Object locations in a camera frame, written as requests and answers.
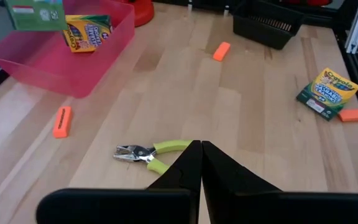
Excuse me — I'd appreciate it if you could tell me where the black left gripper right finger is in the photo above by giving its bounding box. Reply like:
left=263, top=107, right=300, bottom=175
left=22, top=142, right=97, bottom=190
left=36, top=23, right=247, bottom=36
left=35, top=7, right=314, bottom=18
left=202, top=141, right=358, bottom=224

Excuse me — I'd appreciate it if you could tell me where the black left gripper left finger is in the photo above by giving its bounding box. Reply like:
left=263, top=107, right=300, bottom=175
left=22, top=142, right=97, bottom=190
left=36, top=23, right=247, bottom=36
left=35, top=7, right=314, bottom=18
left=35, top=140, right=203, bottom=224

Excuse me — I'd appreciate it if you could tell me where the green-handled metal hole punch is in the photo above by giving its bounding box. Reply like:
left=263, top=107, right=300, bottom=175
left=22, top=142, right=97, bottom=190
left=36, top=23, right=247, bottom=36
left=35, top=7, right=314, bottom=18
left=112, top=139, right=194, bottom=175

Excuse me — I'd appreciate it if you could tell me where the orange eraser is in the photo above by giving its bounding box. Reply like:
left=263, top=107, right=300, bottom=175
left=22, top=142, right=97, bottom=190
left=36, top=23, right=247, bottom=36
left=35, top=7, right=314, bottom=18
left=52, top=106, right=73, bottom=139
left=212, top=41, right=231, bottom=62
left=337, top=108, right=358, bottom=123

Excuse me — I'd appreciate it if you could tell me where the yellow green crayon box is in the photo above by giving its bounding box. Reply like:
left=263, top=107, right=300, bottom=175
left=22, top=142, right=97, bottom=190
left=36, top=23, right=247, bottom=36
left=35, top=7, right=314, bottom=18
left=296, top=67, right=358, bottom=121
left=4, top=0, right=68, bottom=32
left=61, top=14, right=114, bottom=53

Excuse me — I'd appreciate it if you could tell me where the black plastic basket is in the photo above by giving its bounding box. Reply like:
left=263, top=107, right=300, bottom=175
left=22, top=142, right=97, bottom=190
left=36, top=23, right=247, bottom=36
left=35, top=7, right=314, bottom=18
left=232, top=0, right=306, bottom=50

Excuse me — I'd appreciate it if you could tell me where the pink translucent plastic bin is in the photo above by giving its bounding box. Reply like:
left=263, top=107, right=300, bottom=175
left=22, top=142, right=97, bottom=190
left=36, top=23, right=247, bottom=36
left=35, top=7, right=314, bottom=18
left=0, top=0, right=135, bottom=99

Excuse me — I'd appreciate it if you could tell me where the red desk lamp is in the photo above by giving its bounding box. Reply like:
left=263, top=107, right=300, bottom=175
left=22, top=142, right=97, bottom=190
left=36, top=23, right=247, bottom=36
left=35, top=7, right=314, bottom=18
left=116, top=0, right=155, bottom=28

